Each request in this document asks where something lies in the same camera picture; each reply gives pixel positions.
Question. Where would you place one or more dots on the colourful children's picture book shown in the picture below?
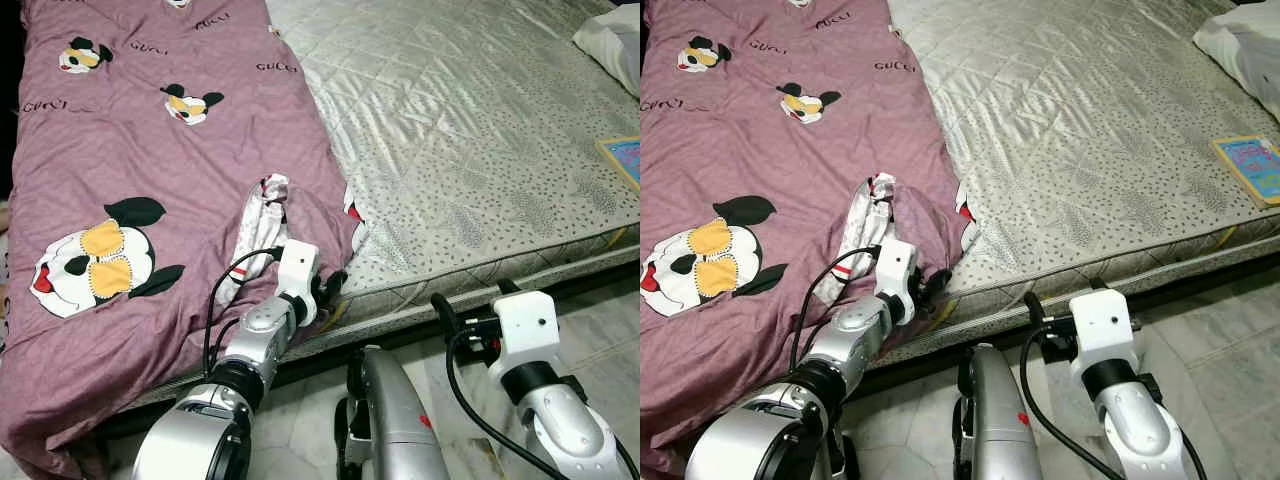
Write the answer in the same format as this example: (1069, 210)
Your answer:
(1255, 170)
(625, 160)

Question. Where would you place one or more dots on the white pillow green tree print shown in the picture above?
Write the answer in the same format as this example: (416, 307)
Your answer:
(1245, 50)
(615, 45)

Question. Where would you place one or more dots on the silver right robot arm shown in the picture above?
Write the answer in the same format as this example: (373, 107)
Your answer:
(560, 420)
(1140, 420)

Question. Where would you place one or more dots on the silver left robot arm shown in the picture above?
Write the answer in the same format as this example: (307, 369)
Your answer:
(235, 390)
(815, 400)

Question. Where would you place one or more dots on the grey patterned bed base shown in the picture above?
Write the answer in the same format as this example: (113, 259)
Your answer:
(1080, 285)
(450, 290)

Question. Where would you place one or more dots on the white red striped cloth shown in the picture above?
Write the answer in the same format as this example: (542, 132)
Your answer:
(258, 235)
(860, 235)

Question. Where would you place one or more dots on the silver robot right leg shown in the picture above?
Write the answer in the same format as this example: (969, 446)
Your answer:
(395, 420)
(1000, 420)

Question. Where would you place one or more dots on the white quilted mattress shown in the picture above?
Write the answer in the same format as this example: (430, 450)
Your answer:
(470, 130)
(1080, 130)

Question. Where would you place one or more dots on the pink cartoon print blanket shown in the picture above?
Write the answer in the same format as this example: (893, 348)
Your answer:
(770, 200)
(150, 200)

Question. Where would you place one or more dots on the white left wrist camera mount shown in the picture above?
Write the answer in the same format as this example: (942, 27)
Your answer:
(298, 275)
(897, 275)

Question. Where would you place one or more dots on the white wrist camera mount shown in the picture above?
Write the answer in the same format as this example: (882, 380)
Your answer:
(1105, 330)
(298, 275)
(897, 275)
(525, 330)

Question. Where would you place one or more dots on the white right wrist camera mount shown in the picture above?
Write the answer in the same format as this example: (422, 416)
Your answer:
(1105, 330)
(525, 330)

